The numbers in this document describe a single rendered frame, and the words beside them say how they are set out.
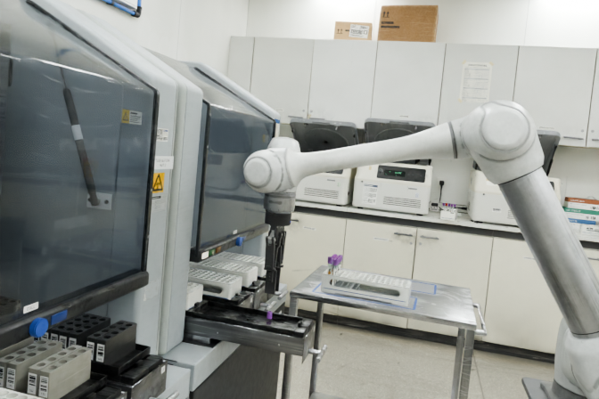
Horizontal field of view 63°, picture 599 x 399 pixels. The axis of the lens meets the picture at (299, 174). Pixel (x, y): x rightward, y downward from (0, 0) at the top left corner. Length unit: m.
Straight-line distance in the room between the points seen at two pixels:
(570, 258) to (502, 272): 2.51
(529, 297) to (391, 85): 1.82
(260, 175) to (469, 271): 2.68
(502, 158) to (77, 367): 0.94
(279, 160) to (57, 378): 0.64
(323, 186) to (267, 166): 2.52
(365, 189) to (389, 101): 0.74
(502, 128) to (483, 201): 2.54
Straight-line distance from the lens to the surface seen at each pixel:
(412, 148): 1.32
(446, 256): 3.66
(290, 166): 1.20
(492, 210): 3.64
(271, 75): 4.14
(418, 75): 3.94
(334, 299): 1.67
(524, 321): 3.81
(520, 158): 1.15
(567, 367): 1.46
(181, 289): 1.39
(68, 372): 1.04
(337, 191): 3.66
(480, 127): 1.11
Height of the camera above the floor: 1.30
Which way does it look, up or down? 3 degrees down
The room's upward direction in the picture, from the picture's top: 5 degrees clockwise
